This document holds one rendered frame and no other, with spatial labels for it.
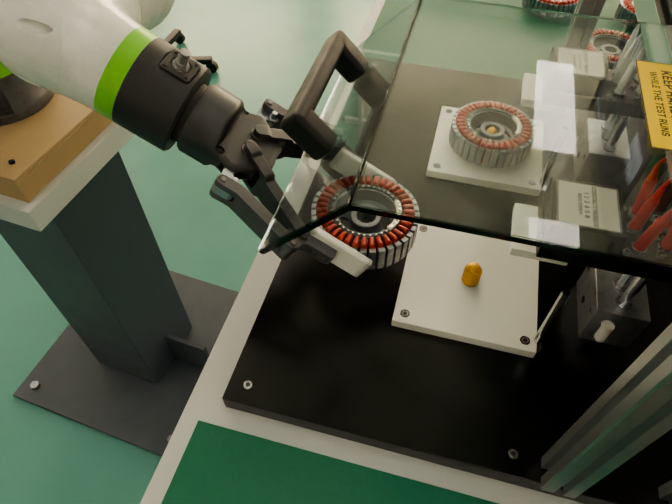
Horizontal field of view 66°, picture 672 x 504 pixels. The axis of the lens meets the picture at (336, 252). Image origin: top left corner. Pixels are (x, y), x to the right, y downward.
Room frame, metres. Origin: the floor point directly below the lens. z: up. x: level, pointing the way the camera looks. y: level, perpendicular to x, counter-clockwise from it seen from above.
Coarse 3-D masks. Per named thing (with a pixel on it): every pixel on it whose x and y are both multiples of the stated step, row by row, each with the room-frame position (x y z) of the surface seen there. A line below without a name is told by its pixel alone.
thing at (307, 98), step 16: (336, 32) 0.36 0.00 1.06; (336, 48) 0.34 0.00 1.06; (352, 48) 0.36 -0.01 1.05; (320, 64) 0.32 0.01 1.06; (336, 64) 0.33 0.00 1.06; (352, 64) 0.35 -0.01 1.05; (368, 64) 0.36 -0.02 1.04; (304, 80) 0.31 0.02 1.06; (320, 80) 0.30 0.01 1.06; (352, 80) 0.35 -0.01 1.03; (304, 96) 0.28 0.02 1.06; (320, 96) 0.29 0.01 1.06; (288, 112) 0.27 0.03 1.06; (304, 112) 0.27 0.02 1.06; (288, 128) 0.26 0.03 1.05; (304, 128) 0.26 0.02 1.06; (320, 128) 0.27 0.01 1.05; (304, 144) 0.26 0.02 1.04; (320, 144) 0.26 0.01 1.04
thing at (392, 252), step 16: (336, 224) 0.36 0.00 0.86; (352, 224) 0.37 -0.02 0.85; (368, 224) 0.36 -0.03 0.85; (400, 224) 0.36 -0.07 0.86; (416, 224) 0.36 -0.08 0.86; (352, 240) 0.34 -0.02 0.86; (368, 240) 0.33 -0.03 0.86; (384, 240) 0.33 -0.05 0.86; (400, 240) 0.34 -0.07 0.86; (368, 256) 0.32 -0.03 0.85; (384, 256) 0.32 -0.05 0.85; (400, 256) 0.34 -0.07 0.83
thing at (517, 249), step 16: (528, 256) 0.30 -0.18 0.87; (544, 256) 0.30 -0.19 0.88; (560, 256) 0.29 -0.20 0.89; (576, 256) 0.29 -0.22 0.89; (624, 272) 0.28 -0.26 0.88; (640, 272) 0.27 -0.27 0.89; (656, 272) 0.27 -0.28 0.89; (624, 288) 0.30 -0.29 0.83; (640, 288) 0.28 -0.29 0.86; (624, 304) 0.28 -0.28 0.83
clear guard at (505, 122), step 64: (448, 0) 0.41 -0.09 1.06; (384, 64) 0.33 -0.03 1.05; (448, 64) 0.32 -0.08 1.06; (512, 64) 0.32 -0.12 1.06; (576, 64) 0.32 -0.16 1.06; (384, 128) 0.25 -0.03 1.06; (448, 128) 0.25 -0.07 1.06; (512, 128) 0.25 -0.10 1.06; (576, 128) 0.25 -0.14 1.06; (640, 128) 0.25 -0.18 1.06; (320, 192) 0.22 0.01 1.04; (384, 192) 0.19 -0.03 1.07; (448, 192) 0.19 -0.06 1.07; (512, 192) 0.19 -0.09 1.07; (576, 192) 0.19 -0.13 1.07; (640, 192) 0.19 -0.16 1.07; (640, 256) 0.15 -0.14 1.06
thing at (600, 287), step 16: (592, 272) 0.33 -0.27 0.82; (608, 272) 0.32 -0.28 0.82; (592, 288) 0.31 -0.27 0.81; (608, 288) 0.30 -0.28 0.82; (592, 304) 0.29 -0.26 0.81; (608, 304) 0.28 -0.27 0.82; (640, 304) 0.28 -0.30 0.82; (592, 320) 0.27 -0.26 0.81; (624, 320) 0.27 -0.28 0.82; (640, 320) 0.26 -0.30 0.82; (592, 336) 0.27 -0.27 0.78; (608, 336) 0.27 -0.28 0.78; (624, 336) 0.27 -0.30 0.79
